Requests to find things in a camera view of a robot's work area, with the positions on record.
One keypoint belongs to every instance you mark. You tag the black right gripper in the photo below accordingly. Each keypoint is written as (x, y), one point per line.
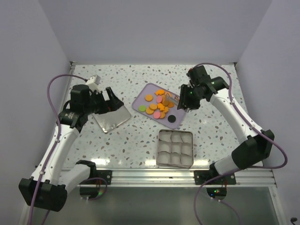
(184, 100)

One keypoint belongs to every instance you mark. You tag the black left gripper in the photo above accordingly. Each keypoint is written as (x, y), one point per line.
(108, 105)

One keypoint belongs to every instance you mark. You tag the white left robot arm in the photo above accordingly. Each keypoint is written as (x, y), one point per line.
(47, 188)

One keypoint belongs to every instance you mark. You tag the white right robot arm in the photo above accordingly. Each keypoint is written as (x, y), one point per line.
(254, 143)

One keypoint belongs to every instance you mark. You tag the brown chip cookie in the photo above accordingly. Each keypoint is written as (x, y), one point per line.
(171, 105)

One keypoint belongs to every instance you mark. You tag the pink round cookie upper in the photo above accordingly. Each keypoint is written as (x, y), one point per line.
(159, 99)

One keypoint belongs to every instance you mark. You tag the pink round cookie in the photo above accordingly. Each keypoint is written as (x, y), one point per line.
(157, 115)
(159, 99)

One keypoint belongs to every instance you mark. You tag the orange fish cookie middle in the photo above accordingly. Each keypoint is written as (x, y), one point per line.
(163, 108)

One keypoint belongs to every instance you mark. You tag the orange fish cookie top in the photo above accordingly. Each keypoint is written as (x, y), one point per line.
(160, 92)

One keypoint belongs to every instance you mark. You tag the silver tin lid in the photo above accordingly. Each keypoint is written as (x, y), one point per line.
(112, 120)

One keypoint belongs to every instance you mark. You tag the orange plain cookie bottom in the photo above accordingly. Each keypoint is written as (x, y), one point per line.
(162, 115)

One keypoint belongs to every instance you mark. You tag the black sandwich cookie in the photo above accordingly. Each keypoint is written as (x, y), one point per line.
(171, 118)

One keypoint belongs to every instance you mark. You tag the orange round cookie middle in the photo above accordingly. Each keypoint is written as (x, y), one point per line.
(153, 106)

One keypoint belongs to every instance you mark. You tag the orange round cookie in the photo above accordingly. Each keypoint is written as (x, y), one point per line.
(148, 97)
(149, 111)
(153, 106)

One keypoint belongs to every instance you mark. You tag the lilac plastic tray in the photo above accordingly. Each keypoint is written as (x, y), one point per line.
(151, 88)

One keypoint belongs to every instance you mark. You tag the pink round cookie lower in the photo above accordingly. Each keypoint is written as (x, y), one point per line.
(157, 115)

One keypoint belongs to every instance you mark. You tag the orange round cookie top left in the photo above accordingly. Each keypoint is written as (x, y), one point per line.
(148, 97)

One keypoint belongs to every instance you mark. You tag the orange round cookie lower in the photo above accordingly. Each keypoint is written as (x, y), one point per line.
(149, 111)

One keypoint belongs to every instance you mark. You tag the green round cookie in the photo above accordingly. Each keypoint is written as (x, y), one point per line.
(142, 108)

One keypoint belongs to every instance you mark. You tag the square cookie tin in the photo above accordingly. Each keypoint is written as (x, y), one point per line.
(175, 149)

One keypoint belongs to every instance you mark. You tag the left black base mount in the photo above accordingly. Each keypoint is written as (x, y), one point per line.
(102, 177)

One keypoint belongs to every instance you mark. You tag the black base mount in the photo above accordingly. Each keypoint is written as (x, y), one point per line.
(102, 177)
(202, 176)

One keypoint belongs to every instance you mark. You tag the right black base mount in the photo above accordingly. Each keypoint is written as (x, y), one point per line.
(202, 176)

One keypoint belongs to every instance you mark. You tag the aluminium mounting rail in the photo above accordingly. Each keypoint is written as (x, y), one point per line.
(175, 177)

